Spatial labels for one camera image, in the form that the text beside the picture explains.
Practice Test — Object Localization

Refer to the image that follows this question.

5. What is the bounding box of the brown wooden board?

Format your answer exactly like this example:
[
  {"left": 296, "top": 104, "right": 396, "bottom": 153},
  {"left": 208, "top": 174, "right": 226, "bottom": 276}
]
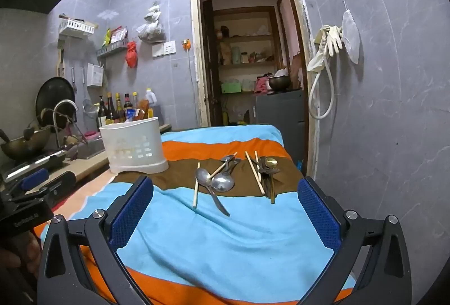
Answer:
[{"left": 291, "top": 52, "right": 303, "bottom": 89}]

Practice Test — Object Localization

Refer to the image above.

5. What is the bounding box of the striped blue orange blanket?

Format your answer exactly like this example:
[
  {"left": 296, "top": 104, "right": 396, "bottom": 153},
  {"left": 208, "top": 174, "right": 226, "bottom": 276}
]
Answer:
[{"left": 31, "top": 124, "right": 356, "bottom": 305}]

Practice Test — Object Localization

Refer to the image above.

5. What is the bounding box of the hanging wire strainer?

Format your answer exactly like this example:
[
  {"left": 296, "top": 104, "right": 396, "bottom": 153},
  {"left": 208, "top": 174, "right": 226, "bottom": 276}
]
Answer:
[{"left": 82, "top": 68, "right": 97, "bottom": 114}]

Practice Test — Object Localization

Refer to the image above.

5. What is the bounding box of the red plastic bag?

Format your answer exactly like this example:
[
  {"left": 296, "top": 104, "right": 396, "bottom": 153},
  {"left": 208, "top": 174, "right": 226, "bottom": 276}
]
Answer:
[{"left": 126, "top": 41, "right": 138, "bottom": 69}]

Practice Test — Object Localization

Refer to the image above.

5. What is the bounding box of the hanging wooden board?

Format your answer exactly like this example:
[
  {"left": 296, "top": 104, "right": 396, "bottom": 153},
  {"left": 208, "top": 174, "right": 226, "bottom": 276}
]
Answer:
[{"left": 56, "top": 39, "right": 67, "bottom": 79}]

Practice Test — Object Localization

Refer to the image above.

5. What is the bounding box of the metal wok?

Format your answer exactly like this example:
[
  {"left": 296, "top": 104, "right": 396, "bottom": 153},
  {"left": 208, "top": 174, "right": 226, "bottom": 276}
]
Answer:
[{"left": 0, "top": 127, "right": 53, "bottom": 161}]

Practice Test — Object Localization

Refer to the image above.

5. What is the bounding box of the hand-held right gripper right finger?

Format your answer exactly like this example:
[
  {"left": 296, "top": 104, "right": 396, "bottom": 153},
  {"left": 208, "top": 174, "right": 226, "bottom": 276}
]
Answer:
[{"left": 297, "top": 176, "right": 413, "bottom": 305}]

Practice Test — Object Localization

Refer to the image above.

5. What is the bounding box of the black frying pan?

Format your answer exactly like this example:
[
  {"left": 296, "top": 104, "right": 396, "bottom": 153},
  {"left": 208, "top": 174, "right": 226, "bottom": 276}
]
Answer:
[{"left": 35, "top": 77, "right": 76, "bottom": 123}]

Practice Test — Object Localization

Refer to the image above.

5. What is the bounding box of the white mesh bag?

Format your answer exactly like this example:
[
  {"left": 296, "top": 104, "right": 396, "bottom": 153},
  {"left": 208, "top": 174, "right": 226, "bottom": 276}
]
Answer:
[{"left": 341, "top": 8, "right": 361, "bottom": 64}]

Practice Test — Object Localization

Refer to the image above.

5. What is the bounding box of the steel faucet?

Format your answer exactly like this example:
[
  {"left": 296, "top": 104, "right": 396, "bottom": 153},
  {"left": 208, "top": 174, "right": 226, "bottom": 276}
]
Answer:
[{"left": 53, "top": 100, "right": 78, "bottom": 147}]

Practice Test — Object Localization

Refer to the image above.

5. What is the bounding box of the cream rubber glove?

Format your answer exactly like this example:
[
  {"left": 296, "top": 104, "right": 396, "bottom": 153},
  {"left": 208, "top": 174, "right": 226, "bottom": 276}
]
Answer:
[
  {"left": 307, "top": 45, "right": 329, "bottom": 73},
  {"left": 321, "top": 24, "right": 343, "bottom": 57}
]

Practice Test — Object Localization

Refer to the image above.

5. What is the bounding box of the red white packet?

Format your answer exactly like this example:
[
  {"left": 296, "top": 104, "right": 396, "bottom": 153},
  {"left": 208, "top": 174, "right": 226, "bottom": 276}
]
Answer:
[{"left": 111, "top": 25, "right": 127, "bottom": 44}]

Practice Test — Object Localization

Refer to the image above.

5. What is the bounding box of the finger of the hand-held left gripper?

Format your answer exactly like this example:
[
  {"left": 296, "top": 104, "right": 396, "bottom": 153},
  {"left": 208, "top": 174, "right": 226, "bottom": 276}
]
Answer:
[
  {"left": 35, "top": 171, "right": 77, "bottom": 202},
  {"left": 5, "top": 168, "right": 50, "bottom": 191}
]

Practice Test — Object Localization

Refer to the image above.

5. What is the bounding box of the grey wall shelf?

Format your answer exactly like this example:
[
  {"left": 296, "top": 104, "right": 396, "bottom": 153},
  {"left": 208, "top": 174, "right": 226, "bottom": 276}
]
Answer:
[{"left": 96, "top": 39, "right": 129, "bottom": 57}]

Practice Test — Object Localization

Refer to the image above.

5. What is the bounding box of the gold metal spoon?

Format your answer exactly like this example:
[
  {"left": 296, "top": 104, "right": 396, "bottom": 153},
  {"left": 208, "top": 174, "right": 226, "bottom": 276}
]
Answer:
[{"left": 264, "top": 157, "right": 278, "bottom": 204}]

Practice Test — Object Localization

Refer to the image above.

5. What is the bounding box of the person's left hand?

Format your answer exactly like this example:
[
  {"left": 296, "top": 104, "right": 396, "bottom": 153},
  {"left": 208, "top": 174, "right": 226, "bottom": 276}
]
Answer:
[{"left": 0, "top": 231, "right": 41, "bottom": 279}]

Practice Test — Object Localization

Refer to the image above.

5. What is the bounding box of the black gas stove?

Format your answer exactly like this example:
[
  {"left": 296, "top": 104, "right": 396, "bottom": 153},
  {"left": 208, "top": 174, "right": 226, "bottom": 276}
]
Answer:
[{"left": 0, "top": 150, "right": 71, "bottom": 182}]

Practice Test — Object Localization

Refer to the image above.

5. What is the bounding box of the white wall basket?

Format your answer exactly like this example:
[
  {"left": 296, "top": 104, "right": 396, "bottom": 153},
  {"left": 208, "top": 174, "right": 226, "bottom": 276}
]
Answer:
[{"left": 58, "top": 18, "right": 98, "bottom": 36}]

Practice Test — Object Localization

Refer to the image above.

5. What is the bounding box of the white wall switch socket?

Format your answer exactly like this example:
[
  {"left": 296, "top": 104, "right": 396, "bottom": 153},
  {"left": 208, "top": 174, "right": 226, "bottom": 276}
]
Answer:
[{"left": 152, "top": 41, "right": 177, "bottom": 57}]

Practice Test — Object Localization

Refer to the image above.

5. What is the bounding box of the dark metal bowl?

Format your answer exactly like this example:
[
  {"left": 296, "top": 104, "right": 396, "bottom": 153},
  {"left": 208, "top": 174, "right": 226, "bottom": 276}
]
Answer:
[{"left": 269, "top": 76, "right": 292, "bottom": 92}]

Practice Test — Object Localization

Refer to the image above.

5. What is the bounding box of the cream door frame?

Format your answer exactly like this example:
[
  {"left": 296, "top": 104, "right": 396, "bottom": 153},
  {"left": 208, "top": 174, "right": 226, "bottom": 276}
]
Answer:
[{"left": 189, "top": 0, "right": 322, "bottom": 179}]

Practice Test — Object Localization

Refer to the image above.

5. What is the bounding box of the white wall box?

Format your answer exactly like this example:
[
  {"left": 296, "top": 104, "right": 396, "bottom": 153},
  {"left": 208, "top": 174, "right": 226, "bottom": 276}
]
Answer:
[{"left": 86, "top": 63, "right": 104, "bottom": 88}]

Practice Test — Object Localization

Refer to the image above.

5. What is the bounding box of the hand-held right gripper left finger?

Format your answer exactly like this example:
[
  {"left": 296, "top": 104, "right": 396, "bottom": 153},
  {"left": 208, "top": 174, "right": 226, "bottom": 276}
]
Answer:
[{"left": 37, "top": 176, "right": 154, "bottom": 305}]

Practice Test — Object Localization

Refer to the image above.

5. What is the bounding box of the grey cabinet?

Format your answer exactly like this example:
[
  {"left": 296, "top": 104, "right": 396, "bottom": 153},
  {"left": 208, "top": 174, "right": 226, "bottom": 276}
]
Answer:
[{"left": 255, "top": 90, "right": 306, "bottom": 168}]

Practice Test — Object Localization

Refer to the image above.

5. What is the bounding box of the large steel spoon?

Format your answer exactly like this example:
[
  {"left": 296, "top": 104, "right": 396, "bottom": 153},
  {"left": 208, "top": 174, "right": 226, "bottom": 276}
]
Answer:
[{"left": 211, "top": 157, "right": 242, "bottom": 193}]

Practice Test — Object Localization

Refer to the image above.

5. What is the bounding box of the clear plastic bag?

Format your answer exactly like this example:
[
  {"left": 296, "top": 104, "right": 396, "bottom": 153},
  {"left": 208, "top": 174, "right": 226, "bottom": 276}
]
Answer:
[{"left": 136, "top": 2, "right": 167, "bottom": 44}]

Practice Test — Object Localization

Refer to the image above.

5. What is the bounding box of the white plastic utensil holder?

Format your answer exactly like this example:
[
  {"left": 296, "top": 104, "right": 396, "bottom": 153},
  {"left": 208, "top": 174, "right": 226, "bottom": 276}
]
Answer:
[{"left": 99, "top": 117, "right": 169, "bottom": 175}]

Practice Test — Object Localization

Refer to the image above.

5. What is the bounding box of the pink cloth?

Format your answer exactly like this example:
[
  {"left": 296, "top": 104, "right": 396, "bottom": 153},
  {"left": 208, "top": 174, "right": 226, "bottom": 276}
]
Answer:
[{"left": 254, "top": 75, "right": 273, "bottom": 95}]

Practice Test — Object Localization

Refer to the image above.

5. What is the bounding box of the steel sink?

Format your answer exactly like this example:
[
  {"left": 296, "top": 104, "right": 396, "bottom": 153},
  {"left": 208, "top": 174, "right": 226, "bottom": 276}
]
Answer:
[{"left": 75, "top": 138, "right": 106, "bottom": 160}]

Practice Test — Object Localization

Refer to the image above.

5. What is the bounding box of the white shower hose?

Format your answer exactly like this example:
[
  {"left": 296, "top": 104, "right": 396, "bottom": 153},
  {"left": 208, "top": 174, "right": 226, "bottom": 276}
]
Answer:
[{"left": 309, "top": 55, "right": 334, "bottom": 121}]

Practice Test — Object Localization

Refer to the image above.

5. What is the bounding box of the wooden shelf unit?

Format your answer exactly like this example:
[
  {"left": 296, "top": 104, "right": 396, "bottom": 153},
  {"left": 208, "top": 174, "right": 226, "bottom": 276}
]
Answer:
[{"left": 211, "top": 8, "right": 282, "bottom": 95}]

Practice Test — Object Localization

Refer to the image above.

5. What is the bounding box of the dark pump sauce bottle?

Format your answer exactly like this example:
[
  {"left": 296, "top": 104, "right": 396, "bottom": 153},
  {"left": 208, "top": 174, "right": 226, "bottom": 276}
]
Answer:
[{"left": 96, "top": 96, "right": 108, "bottom": 128}]

